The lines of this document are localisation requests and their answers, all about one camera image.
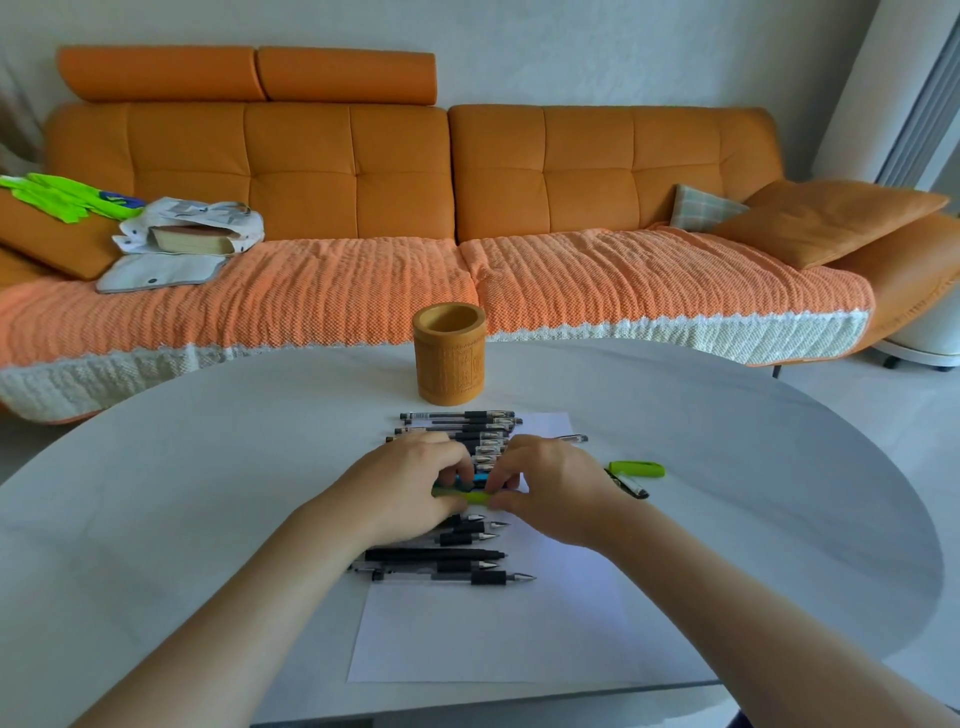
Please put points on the person's right fingers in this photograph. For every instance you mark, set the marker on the person's right fingers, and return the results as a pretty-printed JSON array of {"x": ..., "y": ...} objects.
[{"x": 517, "y": 469}]

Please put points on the plaid grey cushion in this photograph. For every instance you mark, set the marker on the plaid grey cushion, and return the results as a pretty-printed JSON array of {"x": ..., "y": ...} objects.
[{"x": 701, "y": 208}]

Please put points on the brown orange cushion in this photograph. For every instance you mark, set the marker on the brown orange cushion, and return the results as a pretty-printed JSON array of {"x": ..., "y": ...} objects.
[{"x": 52, "y": 240}]

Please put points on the single black clip pen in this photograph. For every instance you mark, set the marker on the single black clip pen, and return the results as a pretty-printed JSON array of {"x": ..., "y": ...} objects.
[{"x": 628, "y": 487}]

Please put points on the person's right forearm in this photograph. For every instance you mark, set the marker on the person's right forearm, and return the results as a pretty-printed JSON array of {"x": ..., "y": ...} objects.
[{"x": 750, "y": 622}]

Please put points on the orange leather sofa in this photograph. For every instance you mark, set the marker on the orange leather sofa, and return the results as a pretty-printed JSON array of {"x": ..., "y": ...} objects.
[{"x": 480, "y": 172}]

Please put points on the person's right hand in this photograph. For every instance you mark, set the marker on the person's right hand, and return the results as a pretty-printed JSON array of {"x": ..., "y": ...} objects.
[{"x": 562, "y": 499}]

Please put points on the white paper sheet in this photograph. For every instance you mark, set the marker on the white paper sheet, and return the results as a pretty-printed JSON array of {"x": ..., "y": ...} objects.
[{"x": 510, "y": 622}]

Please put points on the person's left forearm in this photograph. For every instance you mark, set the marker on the person's left forearm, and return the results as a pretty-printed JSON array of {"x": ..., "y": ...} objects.
[{"x": 240, "y": 622}]

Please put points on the bamboo pen holder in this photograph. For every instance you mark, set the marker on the bamboo pen holder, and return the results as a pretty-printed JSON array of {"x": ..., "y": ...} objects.
[{"x": 448, "y": 360}]

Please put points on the blue highlighter pen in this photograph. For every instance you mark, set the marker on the blue highlighter pen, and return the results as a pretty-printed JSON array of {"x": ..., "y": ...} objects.
[{"x": 472, "y": 480}]

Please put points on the neon green gloves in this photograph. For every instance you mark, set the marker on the neon green gloves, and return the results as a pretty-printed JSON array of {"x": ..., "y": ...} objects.
[{"x": 67, "y": 196}]

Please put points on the white standing air conditioner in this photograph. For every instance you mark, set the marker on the white standing air conditioner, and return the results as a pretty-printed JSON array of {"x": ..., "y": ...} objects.
[{"x": 862, "y": 75}]

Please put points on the grey tablet case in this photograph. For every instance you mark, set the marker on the grey tablet case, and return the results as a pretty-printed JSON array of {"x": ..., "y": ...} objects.
[{"x": 157, "y": 271}]

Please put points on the orange sofa headrest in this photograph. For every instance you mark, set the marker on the orange sofa headrest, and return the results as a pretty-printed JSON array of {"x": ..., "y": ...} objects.
[
  {"x": 161, "y": 73},
  {"x": 349, "y": 75}
]

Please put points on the person's left hand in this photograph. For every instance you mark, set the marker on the person's left hand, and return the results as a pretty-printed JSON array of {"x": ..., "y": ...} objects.
[{"x": 390, "y": 487}]

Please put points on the orange knit sofa cover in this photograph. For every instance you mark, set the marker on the orange knit sofa cover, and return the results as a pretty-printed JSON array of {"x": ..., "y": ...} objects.
[
  {"x": 247, "y": 300},
  {"x": 637, "y": 285}
]

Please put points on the white printed cloth bag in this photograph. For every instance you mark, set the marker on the white printed cloth bag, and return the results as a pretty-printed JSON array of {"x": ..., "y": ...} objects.
[{"x": 217, "y": 217}]

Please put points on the thick beige book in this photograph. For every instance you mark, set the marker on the thick beige book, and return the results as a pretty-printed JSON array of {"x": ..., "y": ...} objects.
[{"x": 191, "y": 240}]

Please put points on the green highlighter cap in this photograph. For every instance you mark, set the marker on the green highlighter cap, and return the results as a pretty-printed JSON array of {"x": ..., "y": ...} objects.
[{"x": 637, "y": 469}]

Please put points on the green highlighter pen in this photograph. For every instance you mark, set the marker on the green highlighter pen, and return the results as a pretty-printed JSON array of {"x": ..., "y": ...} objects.
[{"x": 466, "y": 496}]

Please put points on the large orange cushion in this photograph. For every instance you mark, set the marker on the large orange cushion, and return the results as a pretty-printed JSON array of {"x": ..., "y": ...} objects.
[{"x": 825, "y": 217}]

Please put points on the row of black pens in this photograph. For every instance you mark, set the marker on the row of black pens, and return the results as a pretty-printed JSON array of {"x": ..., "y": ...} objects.
[{"x": 450, "y": 559}]

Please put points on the person's left fingers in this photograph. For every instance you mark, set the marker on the person's left fingers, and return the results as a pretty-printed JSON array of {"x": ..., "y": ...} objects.
[{"x": 446, "y": 461}]

